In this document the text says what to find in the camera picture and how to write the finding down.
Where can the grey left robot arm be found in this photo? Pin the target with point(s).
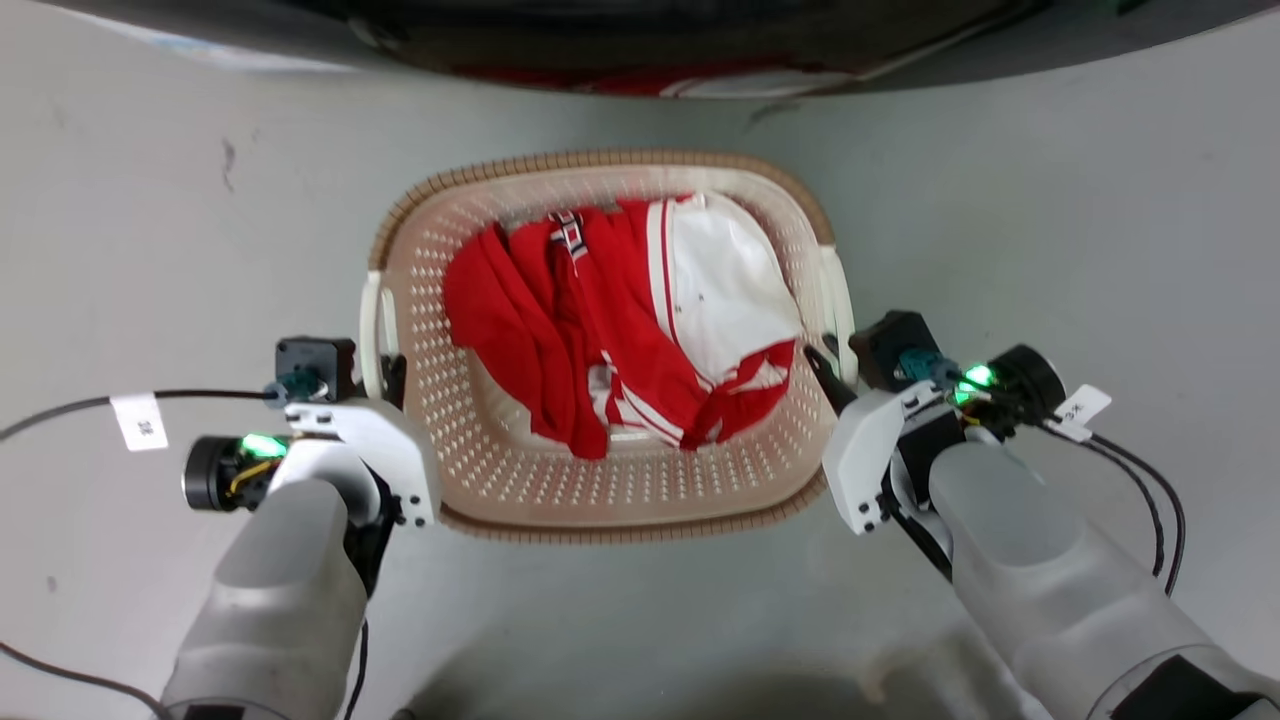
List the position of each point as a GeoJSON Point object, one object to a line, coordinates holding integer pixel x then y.
{"type": "Point", "coordinates": [280, 600]}

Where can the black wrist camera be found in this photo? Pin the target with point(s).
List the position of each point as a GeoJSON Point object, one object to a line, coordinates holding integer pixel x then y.
{"type": "Point", "coordinates": [315, 365]}
{"type": "Point", "coordinates": [895, 345]}

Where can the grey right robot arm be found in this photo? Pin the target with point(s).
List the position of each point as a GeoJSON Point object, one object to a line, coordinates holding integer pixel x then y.
{"type": "Point", "coordinates": [1050, 590]}

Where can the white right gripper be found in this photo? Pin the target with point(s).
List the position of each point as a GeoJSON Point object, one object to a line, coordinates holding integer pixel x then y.
{"type": "Point", "coordinates": [865, 450]}

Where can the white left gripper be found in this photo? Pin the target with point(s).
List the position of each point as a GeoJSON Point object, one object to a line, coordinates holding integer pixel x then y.
{"type": "Point", "coordinates": [400, 450]}

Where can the beige plastic laundry basket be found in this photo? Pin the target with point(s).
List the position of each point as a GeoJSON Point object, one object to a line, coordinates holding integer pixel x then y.
{"type": "Point", "coordinates": [620, 490]}

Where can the red and white garment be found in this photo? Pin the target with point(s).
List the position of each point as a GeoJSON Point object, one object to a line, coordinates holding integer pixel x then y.
{"type": "Point", "coordinates": [520, 320]}

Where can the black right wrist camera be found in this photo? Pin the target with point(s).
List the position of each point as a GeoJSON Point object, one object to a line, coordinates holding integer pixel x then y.
{"type": "Point", "coordinates": [895, 345]}

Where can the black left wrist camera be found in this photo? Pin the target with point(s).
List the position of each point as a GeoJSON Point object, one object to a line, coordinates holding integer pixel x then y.
{"type": "Point", "coordinates": [315, 365]}

